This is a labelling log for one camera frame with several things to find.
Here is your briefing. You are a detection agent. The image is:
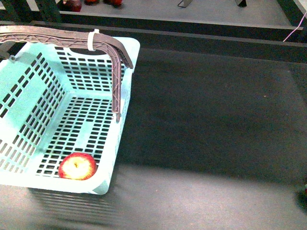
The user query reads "brown basket handle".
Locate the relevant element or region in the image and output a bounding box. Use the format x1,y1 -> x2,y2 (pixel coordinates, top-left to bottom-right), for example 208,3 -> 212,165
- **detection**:
0,25 -> 133,123

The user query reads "red yellow apple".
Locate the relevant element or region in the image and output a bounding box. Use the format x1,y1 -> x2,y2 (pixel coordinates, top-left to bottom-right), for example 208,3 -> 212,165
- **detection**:
58,152 -> 98,180

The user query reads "light blue plastic basket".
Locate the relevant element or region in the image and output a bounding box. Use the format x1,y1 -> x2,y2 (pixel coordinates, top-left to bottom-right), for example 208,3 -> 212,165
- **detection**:
0,43 -> 134,195

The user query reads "dark purple apple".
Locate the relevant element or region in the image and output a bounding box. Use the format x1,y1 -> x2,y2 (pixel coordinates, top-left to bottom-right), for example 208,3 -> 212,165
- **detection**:
63,0 -> 82,12

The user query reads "orange red fruit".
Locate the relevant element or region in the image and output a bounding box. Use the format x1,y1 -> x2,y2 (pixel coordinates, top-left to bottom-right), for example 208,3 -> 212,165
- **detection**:
84,0 -> 100,5

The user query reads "white cable tie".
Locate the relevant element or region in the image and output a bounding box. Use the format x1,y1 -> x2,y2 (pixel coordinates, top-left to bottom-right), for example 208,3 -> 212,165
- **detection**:
87,29 -> 99,52

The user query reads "black perforated shelf post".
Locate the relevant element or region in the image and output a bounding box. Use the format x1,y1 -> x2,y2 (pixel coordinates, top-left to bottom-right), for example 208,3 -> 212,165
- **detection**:
0,0 -> 33,23
35,0 -> 61,23

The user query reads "pink cable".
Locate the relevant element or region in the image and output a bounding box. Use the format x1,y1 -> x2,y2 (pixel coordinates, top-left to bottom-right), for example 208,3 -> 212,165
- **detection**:
283,11 -> 307,42

